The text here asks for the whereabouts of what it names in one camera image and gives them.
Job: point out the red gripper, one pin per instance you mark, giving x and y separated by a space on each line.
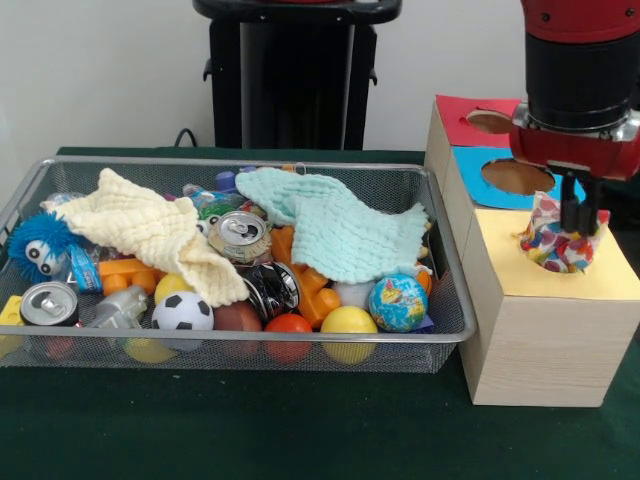
575 152

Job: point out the colourful spotted cloth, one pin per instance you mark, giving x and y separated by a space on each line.
547 245

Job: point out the cream waffle cloth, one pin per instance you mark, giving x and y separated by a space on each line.
150 225

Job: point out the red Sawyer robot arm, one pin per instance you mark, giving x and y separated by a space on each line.
580 75

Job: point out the wooden box with three holes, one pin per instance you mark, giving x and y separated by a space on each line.
540 360

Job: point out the globe print ball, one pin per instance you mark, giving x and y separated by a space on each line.
398 302

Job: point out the mint green waffle cloth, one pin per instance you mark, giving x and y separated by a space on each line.
340 225

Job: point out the yellow ball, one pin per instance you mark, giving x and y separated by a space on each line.
349 322

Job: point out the orange ball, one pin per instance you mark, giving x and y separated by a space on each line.
288 325

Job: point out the crushed black drink can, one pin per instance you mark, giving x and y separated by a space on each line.
272 290

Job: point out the green label drink can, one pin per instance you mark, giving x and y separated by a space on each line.
240 235

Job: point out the dark green tablecloth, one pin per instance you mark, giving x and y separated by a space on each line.
250 425

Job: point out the small soccer ball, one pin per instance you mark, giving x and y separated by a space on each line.
182 312

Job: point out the silver top drink can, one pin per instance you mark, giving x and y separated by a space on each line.
50 302

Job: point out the blue spiky toy with eyes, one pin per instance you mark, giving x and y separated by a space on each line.
30 240

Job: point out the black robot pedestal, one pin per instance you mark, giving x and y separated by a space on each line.
295 75

